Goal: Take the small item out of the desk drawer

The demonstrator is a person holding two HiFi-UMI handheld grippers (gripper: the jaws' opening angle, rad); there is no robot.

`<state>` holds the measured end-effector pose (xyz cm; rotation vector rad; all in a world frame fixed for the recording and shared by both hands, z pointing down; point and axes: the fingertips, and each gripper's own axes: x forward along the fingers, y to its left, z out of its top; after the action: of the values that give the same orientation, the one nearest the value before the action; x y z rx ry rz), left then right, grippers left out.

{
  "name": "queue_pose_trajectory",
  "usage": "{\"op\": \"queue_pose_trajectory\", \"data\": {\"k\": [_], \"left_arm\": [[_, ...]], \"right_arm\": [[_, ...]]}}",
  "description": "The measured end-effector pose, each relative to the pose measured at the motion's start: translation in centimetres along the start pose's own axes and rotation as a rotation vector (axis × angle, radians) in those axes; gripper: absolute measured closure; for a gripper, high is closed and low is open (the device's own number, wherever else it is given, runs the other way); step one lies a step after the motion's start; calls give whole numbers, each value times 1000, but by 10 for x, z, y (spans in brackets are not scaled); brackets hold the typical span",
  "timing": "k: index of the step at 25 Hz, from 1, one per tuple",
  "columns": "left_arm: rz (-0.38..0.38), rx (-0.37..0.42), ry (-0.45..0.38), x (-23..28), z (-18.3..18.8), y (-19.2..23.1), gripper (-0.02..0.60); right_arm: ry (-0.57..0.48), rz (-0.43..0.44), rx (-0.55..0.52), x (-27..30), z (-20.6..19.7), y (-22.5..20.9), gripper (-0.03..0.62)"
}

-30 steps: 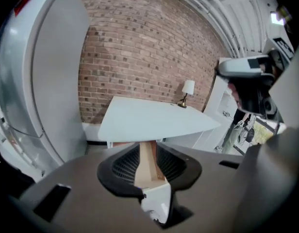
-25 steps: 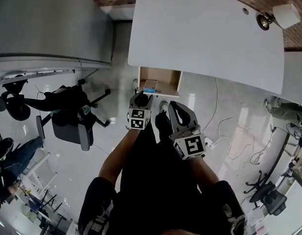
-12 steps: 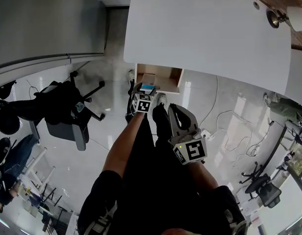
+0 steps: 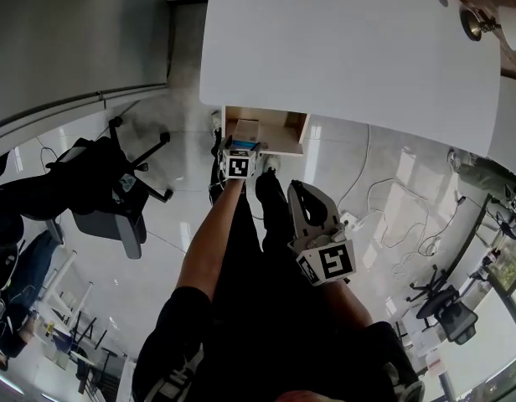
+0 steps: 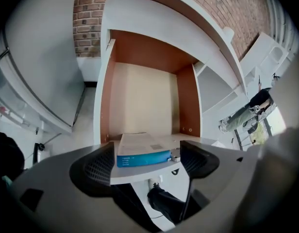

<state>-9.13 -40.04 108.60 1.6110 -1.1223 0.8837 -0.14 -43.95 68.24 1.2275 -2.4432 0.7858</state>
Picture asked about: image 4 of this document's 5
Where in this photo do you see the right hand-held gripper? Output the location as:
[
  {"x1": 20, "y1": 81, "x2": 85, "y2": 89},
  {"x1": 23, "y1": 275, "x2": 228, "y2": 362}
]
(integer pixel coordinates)
[{"x1": 286, "y1": 179, "x2": 358, "y2": 288}]

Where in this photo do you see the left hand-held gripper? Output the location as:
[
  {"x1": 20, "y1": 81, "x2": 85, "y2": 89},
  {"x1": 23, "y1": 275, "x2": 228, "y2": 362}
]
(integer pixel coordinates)
[{"x1": 217, "y1": 137, "x2": 264, "y2": 180}]

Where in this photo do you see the small blue box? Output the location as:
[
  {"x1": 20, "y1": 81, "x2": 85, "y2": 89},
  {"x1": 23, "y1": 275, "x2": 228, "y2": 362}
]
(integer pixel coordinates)
[{"x1": 230, "y1": 117, "x2": 261, "y2": 150}]

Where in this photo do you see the white wooden drawer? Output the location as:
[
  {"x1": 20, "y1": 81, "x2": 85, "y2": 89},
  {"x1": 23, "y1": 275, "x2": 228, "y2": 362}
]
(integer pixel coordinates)
[{"x1": 221, "y1": 105, "x2": 312, "y2": 158}]

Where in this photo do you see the person's left forearm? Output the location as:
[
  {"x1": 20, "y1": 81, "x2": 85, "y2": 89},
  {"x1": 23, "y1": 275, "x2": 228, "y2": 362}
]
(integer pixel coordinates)
[{"x1": 175, "y1": 177, "x2": 247, "y2": 306}]

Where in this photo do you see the person's right forearm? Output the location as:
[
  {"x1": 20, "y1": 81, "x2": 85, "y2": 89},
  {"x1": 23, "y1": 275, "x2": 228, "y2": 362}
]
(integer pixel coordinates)
[{"x1": 322, "y1": 280, "x2": 375, "y2": 331}]

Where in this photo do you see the person's white shoe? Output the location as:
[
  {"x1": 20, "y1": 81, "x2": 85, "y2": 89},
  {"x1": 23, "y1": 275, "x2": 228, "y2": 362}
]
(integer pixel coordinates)
[
  {"x1": 261, "y1": 152, "x2": 282, "y2": 175},
  {"x1": 209, "y1": 110, "x2": 224, "y2": 140}
]

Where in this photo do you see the white power strip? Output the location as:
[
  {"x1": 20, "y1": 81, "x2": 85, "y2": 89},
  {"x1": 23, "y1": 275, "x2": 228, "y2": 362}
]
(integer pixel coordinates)
[{"x1": 338, "y1": 209, "x2": 367, "y2": 230}]

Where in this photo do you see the person's black clothing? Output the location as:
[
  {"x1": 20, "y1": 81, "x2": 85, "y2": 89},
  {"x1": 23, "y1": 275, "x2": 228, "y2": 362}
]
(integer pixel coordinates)
[{"x1": 131, "y1": 172, "x2": 427, "y2": 402}]

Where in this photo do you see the black-edged white desk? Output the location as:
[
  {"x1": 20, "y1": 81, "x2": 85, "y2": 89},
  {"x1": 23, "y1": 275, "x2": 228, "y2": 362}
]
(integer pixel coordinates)
[{"x1": 445, "y1": 192, "x2": 516, "y2": 306}]

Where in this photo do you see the black mesh office chair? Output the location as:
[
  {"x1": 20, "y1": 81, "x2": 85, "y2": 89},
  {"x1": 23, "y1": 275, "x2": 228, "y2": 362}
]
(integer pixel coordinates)
[{"x1": 405, "y1": 265, "x2": 480, "y2": 346}]

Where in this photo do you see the grey metal cabinet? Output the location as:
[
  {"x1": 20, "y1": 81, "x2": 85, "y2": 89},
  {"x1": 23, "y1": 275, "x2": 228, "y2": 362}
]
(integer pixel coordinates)
[{"x1": 0, "y1": 0, "x2": 172, "y2": 134}]

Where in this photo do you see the table lamp with white shade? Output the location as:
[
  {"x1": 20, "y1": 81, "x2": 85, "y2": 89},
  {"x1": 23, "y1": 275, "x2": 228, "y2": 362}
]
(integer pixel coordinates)
[{"x1": 458, "y1": 3, "x2": 516, "y2": 53}]

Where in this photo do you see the white power cable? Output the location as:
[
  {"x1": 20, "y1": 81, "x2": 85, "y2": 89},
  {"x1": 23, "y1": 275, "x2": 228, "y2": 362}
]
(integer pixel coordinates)
[{"x1": 337, "y1": 123, "x2": 373, "y2": 216}]

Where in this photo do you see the white looped cable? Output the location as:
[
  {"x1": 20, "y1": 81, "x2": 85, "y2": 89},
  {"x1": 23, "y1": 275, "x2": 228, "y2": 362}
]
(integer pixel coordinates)
[{"x1": 365, "y1": 177, "x2": 442, "y2": 276}]

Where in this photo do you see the white table frame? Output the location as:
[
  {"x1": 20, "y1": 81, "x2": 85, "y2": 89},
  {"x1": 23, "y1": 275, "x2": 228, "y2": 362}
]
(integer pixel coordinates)
[{"x1": 39, "y1": 250, "x2": 96, "y2": 327}]

